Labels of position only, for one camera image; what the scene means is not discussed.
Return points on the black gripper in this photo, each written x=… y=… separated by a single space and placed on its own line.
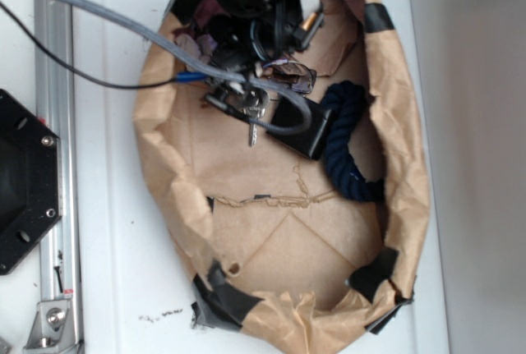
x=251 y=31

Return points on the silver key bunch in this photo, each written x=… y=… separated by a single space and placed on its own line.
x=241 y=104

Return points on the brown paper bag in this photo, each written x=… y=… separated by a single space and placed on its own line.
x=271 y=247

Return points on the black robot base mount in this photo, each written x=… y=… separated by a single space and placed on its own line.
x=29 y=182

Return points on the aluminium extrusion rail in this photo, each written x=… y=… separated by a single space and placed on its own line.
x=59 y=250

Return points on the silver corner bracket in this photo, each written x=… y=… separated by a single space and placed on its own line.
x=53 y=330

